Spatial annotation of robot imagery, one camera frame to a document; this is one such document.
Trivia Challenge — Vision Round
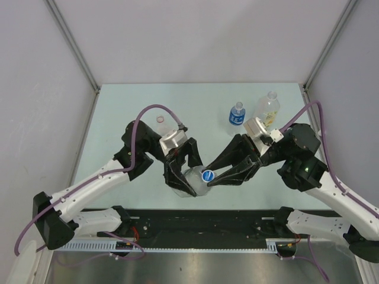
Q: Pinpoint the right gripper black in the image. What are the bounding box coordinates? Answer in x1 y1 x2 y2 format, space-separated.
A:
200 135 287 187

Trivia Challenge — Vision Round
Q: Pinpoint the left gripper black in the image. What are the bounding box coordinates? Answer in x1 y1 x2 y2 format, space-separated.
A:
144 136 203 195

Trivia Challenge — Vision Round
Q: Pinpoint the green label clear bottle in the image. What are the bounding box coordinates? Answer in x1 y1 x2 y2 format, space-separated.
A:
183 166 212 196

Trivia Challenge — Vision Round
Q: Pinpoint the blue white bottle cap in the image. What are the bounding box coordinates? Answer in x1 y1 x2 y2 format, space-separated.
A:
201 170 216 183

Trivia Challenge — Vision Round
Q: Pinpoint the blue label Pocari bottle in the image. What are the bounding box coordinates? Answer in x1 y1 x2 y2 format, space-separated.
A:
228 102 246 135

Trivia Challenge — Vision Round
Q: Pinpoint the red cap water bottle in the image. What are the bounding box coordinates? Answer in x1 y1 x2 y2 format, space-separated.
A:
156 115 172 136

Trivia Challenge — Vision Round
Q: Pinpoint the square clear juice bottle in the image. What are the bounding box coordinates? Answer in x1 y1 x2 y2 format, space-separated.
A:
253 91 280 129

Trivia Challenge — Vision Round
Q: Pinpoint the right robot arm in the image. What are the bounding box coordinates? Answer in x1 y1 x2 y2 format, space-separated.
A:
206 120 378 263

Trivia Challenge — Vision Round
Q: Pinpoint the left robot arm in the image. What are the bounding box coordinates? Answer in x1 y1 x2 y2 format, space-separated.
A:
7 120 202 283

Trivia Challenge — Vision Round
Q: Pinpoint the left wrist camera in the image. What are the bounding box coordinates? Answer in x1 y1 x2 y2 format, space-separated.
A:
159 128 188 156

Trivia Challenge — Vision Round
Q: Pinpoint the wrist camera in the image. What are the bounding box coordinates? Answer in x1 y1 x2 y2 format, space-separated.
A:
159 128 188 156
243 117 284 156

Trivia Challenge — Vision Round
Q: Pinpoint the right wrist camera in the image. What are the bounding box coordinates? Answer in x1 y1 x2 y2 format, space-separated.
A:
243 117 284 156

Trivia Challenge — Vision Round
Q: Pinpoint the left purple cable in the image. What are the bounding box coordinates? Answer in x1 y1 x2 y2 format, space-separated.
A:
13 104 186 257

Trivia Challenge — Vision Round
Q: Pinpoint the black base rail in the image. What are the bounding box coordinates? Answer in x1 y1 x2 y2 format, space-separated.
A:
79 208 326 249

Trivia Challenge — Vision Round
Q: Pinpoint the white cable duct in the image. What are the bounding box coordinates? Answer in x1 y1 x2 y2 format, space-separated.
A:
57 238 298 254

